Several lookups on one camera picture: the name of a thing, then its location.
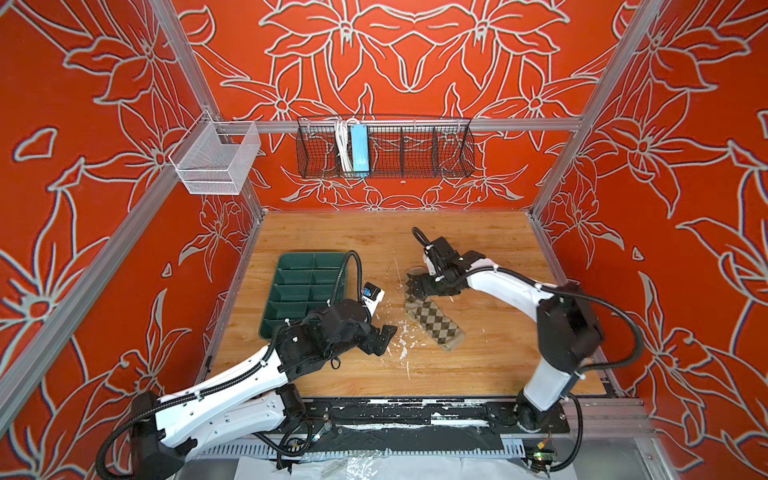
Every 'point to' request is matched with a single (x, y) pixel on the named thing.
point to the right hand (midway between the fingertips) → (420, 288)
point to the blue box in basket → (360, 152)
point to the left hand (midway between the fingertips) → (384, 319)
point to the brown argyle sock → (428, 314)
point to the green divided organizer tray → (303, 282)
